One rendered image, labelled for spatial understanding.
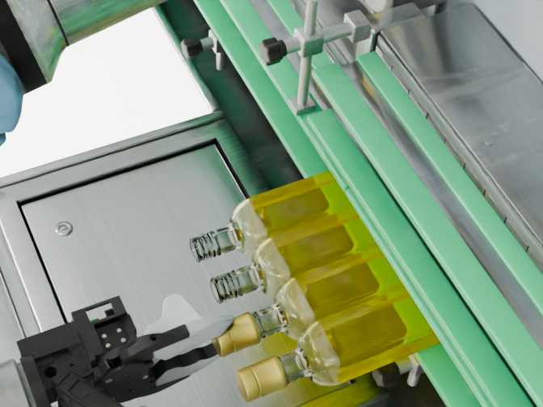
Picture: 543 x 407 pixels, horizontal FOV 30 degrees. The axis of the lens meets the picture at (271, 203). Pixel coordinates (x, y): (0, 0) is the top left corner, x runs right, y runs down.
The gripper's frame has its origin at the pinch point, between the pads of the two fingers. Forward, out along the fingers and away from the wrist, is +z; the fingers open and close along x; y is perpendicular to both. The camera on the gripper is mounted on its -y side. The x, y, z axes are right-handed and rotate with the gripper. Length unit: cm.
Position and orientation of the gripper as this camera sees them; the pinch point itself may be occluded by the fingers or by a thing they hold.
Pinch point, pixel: (224, 338)
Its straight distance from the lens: 106.3
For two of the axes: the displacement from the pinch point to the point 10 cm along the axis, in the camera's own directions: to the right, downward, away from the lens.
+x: -0.5, 6.1, 7.9
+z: 9.0, -3.1, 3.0
